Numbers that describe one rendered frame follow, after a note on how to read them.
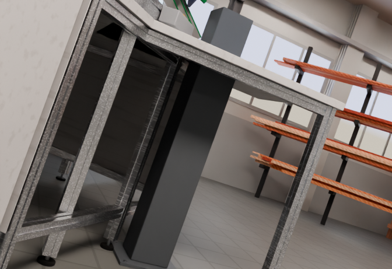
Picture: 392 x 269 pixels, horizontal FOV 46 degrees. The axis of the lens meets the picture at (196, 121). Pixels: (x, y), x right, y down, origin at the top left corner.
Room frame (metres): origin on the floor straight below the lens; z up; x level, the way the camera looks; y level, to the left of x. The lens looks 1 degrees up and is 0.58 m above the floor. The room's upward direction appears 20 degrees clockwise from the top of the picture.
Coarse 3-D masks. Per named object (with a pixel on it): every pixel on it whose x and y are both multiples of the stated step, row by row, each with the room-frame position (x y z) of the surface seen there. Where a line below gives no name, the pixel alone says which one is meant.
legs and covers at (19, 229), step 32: (96, 0) 1.17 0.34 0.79; (128, 32) 1.47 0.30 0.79; (64, 64) 1.16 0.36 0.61; (96, 64) 2.80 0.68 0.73; (128, 64) 2.69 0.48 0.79; (64, 96) 1.19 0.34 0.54; (96, 96) 2.78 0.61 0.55; (128, 96) 2.72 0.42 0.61; (160, 96) 1.86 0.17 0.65; (64, 128) 2.81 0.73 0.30; (128, 128) 2.71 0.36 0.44; (160, 128) 2.66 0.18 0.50; (32, 160) 1.16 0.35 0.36; (96, 160) 2.74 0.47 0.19; (128, 160) 2.69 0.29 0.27; (32, 192) 1.20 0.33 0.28; (128, 192) 1.85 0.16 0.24; (32, 224) 1.26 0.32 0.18; (64, 224) 1.44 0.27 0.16; (0, 256) 1.16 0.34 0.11
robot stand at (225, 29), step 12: (216, 12) 1.87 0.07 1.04; (228, 12) 1.82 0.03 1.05; (216, 24) 1.82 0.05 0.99; (228, 24) 1.83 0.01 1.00; (240, 24) 1.84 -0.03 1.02; (252, 24) 1.86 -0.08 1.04; (204, 36) 1.91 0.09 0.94; (216, 36) 1.82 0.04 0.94; (228, 36) 1.83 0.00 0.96; (240, 36) 1.85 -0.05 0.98; (228, 48) 1.84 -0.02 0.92; (240, 48) 1.86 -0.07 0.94
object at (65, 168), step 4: (64, 160) 2.81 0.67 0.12; (68, 160) 2.80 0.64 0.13; (64, 164) 2.82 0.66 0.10; (68, 164) 2.81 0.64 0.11; (60, 168) 2.81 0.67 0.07; (64, 168) 2.81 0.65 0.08; (68, 168) 2.83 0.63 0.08; (60, 172) 2.81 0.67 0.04; (64, 172) 2.80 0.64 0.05; (68, 172) 2.85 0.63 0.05; (56, 176) 2.82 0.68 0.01; (60, 176) 2.83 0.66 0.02; (64, 180) 2.82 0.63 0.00
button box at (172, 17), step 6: (162, 12) 1.71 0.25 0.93; (168, 12) 1.70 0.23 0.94; (174, 12) 1.69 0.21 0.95; (180, 12) 1.70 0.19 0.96; (162, 18) 1.70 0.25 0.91; (168, 18) 1.70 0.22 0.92; (174, 18) 1.69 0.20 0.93; (180, 18) 1.72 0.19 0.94; (186, 18) 1.78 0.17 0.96; (168, 24) 1.71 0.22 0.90; (174, 24) 1.69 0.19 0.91; (180, 24) 1.74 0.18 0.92; (186, 24) 1.80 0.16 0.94; (180, 30) 1.76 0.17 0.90; (186, 30) 1.82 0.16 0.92; (192, 30) 1.89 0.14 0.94
